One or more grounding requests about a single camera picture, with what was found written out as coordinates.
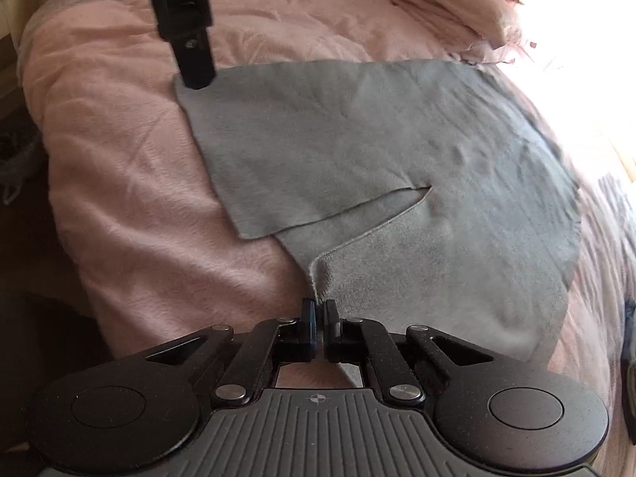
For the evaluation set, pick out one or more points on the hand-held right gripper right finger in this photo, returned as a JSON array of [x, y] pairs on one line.
[[330, 318]]

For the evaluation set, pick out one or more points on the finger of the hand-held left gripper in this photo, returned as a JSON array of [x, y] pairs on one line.
[[196, 59]]

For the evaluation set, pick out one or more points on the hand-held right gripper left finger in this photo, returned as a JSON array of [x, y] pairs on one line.
[[308, 318]]

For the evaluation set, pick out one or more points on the grey sweater with black print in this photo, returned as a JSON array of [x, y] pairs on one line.
[[372, 159]]

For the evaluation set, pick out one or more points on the pink and grey duvet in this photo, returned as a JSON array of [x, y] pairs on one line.
[[124, 159]]

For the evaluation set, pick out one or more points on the folded pink quilt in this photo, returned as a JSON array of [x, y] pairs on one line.
[[502, 20]]

